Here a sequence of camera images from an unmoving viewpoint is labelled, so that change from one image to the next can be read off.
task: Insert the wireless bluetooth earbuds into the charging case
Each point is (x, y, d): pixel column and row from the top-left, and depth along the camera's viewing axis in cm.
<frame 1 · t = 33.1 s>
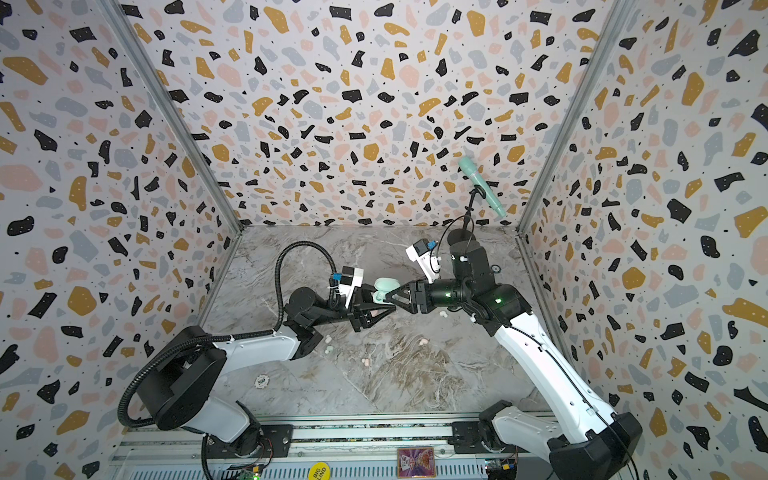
left hand: (396, 303, 66), fingers open
right hand: (393, 292, 64), fingers open
mint green toy microphone: (469, 168, 98), point 33 cm above the table
white earbud: (443, 313, 99), on the table
mint green earbud: (329, 349, 89), point 2 cm above the table
pink earbud: (367, 362, 88), on the table
pink earbud 2: (423, 341, 93), on the table

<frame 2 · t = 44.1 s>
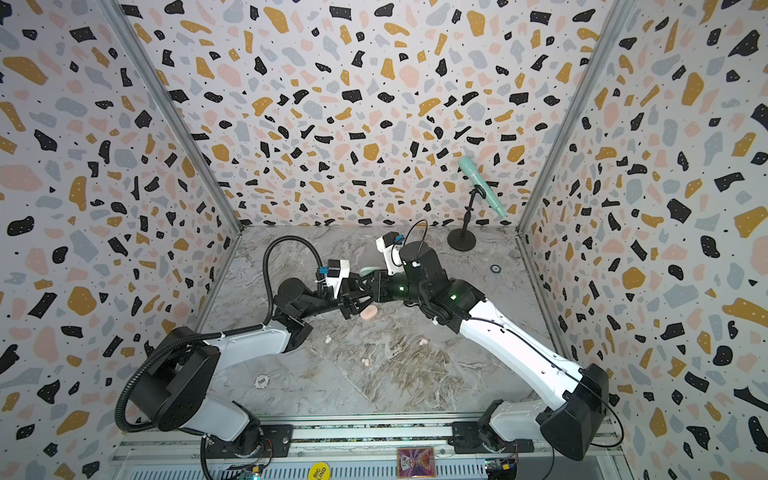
left hand: (382, 285, 70), fingers open
right hand: (357, 279, 66), fingers closed
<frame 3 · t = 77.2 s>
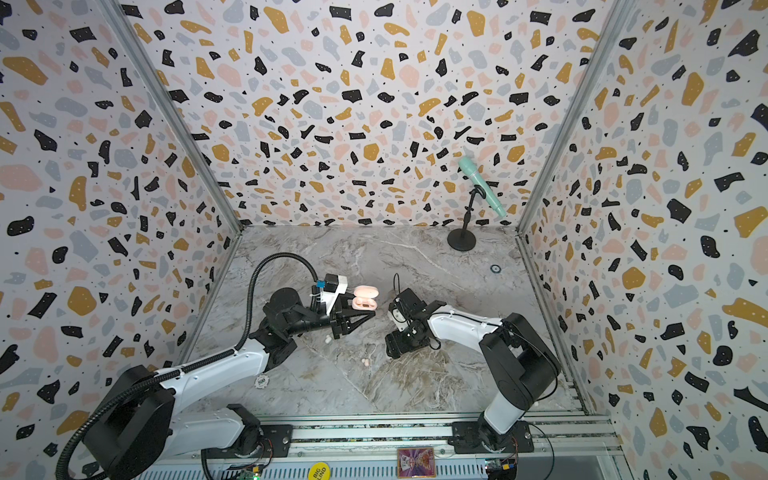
left hand: (373, 306, 69), fingers open
right hand: (396, 344, 88), fingers open
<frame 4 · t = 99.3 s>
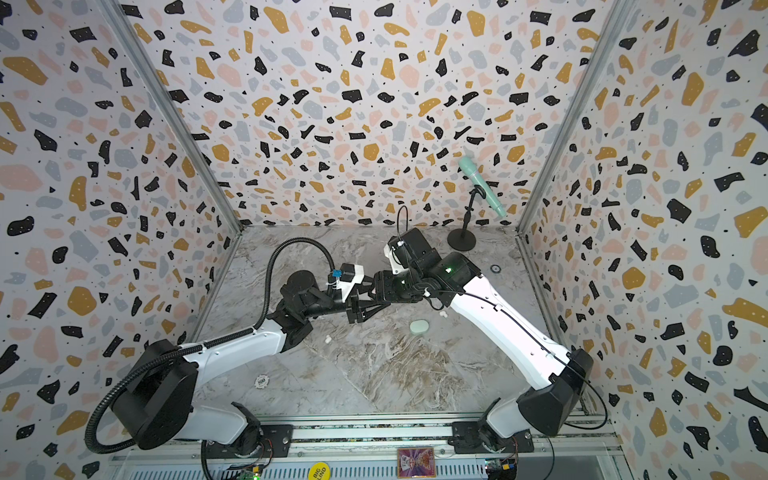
left hand: (389, 291, 69), fingers open
right hand: (374, 288, 69), fingers open
mint green earbud case: (419, 326, 95), point 2 cm above the table
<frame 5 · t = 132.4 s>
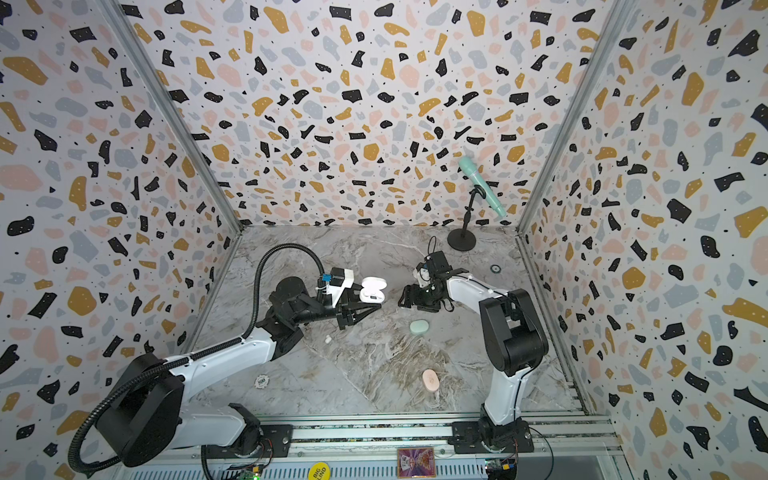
left hand: (379, 297, 69), fingers open
right hand: (406, 299, 94), fingers open
pink earbud case: (431, 379, 83), point 3 cm above the table
